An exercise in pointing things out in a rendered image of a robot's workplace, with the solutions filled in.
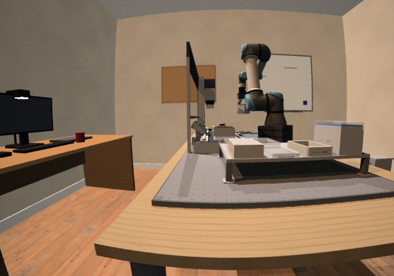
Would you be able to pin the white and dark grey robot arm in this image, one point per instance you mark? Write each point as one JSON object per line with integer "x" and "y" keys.
{"x": 254, "y": 55}

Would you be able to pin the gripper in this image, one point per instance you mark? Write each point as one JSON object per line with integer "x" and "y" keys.
{"x": 240, "y": 95}

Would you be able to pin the yellow tip rack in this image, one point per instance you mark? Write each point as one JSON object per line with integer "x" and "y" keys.
{"x": 223, "y": 131}

